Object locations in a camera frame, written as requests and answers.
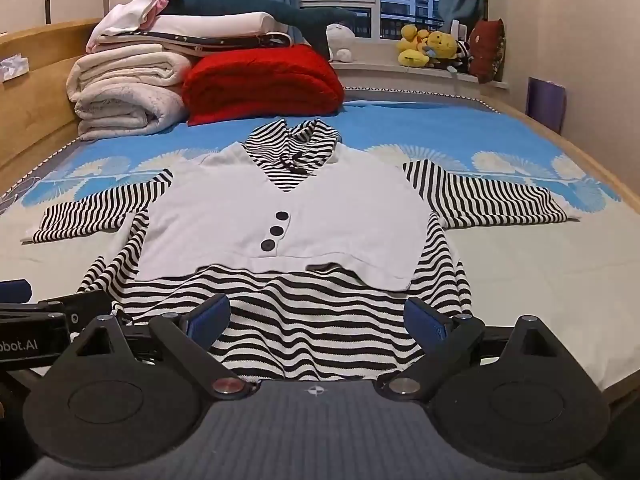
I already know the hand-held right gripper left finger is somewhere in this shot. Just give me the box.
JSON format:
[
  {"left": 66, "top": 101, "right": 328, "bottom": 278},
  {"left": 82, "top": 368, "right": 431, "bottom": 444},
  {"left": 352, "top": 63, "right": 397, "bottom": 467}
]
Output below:
[{"left": 65, "top": 294, "right": 258, "bottom": 402}]

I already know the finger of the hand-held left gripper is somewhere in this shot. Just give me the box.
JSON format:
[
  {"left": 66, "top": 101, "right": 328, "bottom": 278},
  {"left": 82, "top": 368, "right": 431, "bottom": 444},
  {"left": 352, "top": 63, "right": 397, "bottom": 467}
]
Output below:
[
  {"left": 0, "top": 282, "right": 32, "bottom": 307},
  {"left": 40, "top": 290, "right": 116, "bottom": 333}
]

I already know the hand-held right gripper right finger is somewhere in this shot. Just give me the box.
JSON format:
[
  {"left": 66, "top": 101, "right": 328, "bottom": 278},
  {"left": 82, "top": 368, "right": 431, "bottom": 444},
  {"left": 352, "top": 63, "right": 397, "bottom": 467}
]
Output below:
[{"left": 375, "top": 296, "right": 571, "bottom": 402}]

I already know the striped sweater with white vest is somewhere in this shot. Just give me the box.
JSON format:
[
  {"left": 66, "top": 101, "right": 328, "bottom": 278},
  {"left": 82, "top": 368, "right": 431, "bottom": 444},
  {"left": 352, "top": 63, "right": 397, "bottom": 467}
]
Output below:
[{"left": 32, "top": 119, "right": 583, "bottom": 383}]

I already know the white fleece folded blanket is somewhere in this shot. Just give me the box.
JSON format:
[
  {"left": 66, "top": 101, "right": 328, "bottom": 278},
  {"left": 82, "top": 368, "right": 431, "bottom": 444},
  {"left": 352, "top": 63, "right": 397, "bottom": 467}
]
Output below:
[{"left": 75, "top": 84, "right": 187, "bottom": 142}]

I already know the blue printed bedsheet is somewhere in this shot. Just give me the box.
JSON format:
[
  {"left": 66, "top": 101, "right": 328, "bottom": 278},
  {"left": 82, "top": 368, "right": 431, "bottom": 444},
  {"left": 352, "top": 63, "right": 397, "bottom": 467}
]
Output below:
[{"left": 0, "top": 95, "right": 640, "bottom": 392}]

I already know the tissue box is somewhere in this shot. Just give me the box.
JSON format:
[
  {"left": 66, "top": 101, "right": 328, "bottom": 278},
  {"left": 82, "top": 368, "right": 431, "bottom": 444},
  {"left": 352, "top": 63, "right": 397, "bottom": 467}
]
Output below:
[{"left": 0, "top": 54, "right": 32, "bottom": 82}]

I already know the red folded blanket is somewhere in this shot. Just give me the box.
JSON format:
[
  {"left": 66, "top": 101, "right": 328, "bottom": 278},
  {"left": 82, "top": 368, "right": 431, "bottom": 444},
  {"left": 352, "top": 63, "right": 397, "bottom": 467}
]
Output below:
[{"left": 181, "top": 44, "right": 346, "bottom": 126}]

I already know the white window sill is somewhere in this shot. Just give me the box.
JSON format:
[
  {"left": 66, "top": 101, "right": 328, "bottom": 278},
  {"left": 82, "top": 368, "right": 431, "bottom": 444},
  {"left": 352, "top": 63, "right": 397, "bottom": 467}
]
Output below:
[{"left": 330, "top": 60, "right": 512, "bottom": 98}]

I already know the purple bag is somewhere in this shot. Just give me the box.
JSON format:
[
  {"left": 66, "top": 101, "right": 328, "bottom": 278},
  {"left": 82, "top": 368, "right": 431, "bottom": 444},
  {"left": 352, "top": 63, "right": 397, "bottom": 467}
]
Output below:
[{"left": 526, "top": 77, "right": 567, "bottom": 134}]

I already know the black and white striped toy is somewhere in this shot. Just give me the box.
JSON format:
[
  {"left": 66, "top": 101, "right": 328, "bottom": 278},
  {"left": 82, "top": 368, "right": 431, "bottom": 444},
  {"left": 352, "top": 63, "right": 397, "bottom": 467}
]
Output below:
[{"left": 452, "top": 40, "right": 474, "bottom": 75}]

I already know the yellow plush toy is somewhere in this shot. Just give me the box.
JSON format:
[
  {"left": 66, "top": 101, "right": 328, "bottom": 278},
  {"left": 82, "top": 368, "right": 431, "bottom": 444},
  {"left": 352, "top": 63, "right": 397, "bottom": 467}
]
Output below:
[
  {"left": 396, "top": 24, "right": 432, "bottom": 69},
  {"left": 424, "top": 30, "right": 459, "bottom": 70}
]

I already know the white blanket with dark trim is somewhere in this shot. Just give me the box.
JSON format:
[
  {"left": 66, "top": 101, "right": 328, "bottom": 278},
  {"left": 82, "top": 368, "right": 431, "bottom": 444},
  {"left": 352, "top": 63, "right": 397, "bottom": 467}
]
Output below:
[{"left": 97, "top": 30, "right": 294, "bottom": 57}]

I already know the dark red cushion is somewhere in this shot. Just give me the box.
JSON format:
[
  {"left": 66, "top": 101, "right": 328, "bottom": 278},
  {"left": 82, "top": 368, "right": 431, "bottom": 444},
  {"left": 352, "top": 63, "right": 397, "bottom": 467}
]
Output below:
[{"left": 468, "top": 18, "right": 506, "bottom": 84}]

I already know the white pillow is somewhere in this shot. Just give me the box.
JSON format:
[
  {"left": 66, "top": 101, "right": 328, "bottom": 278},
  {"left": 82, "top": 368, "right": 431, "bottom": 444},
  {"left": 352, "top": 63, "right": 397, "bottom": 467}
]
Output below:
[{"left": 97, "top": 13, "right": 277, "bottom": 43}]

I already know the white plush seal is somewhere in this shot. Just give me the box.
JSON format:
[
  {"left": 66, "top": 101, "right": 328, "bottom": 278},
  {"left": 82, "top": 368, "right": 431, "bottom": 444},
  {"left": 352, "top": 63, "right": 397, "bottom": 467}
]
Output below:
[{"left": 326, "top": 22, "right": 357, "bottom": 63}]

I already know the pink and white cloth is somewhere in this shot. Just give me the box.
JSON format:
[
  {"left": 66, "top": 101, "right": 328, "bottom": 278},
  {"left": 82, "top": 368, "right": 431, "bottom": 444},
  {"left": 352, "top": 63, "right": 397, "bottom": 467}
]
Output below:
[{"left": 86, "top": 0, "right": 170, "bottom": 53}]

